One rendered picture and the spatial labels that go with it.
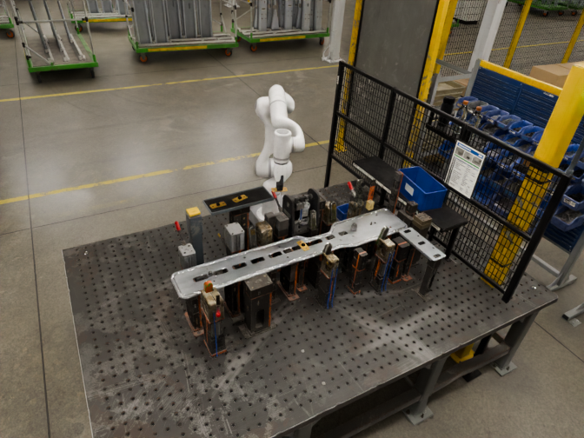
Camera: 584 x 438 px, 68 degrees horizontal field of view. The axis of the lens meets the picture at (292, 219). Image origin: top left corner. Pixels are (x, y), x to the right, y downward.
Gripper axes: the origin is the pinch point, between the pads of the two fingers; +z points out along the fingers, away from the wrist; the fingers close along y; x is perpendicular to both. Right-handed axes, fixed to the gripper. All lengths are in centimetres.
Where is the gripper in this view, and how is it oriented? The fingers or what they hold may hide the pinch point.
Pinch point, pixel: (279, 186)
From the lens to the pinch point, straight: 232.0
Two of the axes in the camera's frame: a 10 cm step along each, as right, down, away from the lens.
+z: -0.7, 8.0, 5.9
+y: 2.1, 5.9, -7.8
